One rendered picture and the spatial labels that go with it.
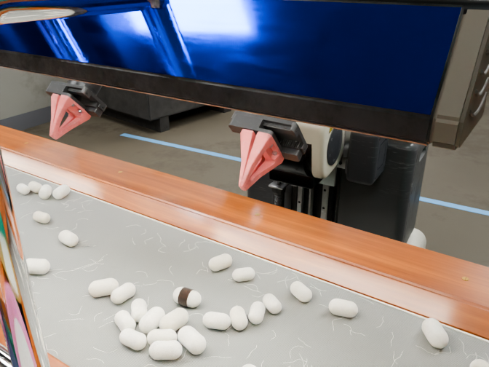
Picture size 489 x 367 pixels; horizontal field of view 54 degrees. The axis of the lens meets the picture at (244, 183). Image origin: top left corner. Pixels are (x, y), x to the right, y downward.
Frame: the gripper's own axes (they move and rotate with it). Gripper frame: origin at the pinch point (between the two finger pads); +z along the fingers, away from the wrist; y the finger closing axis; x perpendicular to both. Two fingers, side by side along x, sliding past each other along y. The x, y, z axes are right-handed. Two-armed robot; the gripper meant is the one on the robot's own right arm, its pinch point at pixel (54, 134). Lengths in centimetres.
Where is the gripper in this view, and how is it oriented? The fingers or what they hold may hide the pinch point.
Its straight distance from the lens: 95.3
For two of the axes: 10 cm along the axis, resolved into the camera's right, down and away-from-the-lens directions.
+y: 8.3, 2.2, -5.1
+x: 3.9, 4.3, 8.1
